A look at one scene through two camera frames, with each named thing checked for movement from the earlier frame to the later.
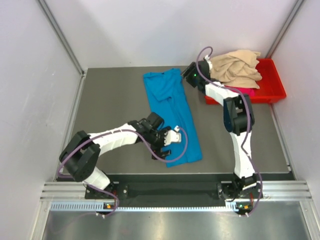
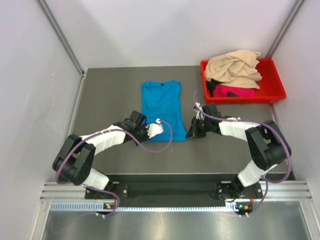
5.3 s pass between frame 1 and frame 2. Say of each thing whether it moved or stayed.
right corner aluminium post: stayed
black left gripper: moved
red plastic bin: stayed
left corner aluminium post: stayed
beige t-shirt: stayed
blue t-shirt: moved
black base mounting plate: stayed
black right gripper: moved
